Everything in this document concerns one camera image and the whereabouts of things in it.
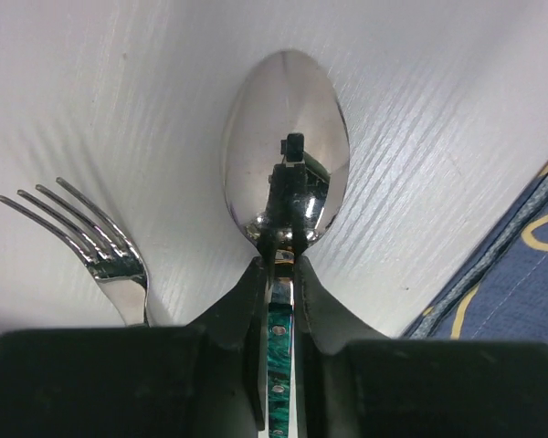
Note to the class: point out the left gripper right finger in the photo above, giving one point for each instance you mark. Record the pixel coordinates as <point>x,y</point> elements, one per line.
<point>351,381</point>

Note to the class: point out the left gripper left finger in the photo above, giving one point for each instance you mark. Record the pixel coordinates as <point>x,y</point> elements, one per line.
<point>205,379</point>

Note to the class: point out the blue fish placemat cloth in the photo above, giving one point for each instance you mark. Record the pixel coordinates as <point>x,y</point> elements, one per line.
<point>501,292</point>

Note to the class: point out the fork with teal handle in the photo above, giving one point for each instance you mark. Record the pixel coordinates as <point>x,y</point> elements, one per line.
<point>109,255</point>

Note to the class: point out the spoon with teal handle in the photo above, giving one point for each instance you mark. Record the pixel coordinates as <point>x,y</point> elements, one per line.
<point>285,171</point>

